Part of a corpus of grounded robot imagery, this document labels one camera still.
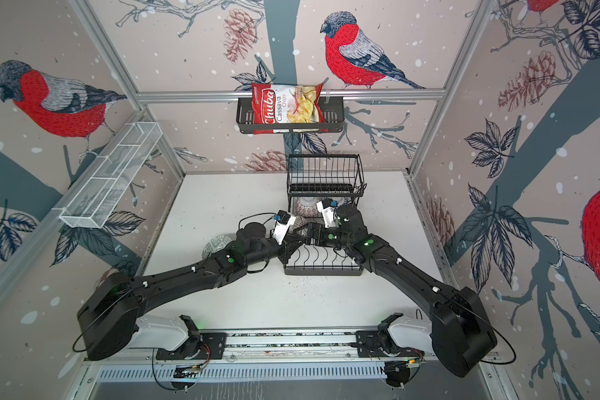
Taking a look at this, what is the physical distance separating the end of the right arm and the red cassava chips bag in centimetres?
40

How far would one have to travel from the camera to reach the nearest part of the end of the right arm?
27.3 inches

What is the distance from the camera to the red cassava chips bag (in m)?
0.87
